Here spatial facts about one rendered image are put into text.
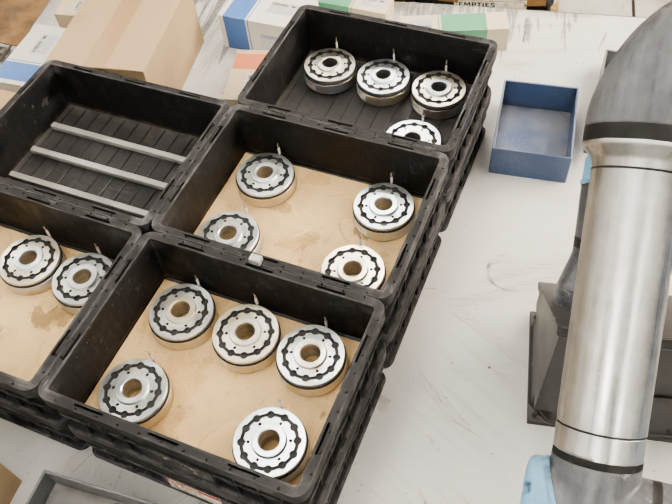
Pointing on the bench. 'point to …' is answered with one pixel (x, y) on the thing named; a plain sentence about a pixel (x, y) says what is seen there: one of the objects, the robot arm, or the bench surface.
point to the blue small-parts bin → (535, 131)
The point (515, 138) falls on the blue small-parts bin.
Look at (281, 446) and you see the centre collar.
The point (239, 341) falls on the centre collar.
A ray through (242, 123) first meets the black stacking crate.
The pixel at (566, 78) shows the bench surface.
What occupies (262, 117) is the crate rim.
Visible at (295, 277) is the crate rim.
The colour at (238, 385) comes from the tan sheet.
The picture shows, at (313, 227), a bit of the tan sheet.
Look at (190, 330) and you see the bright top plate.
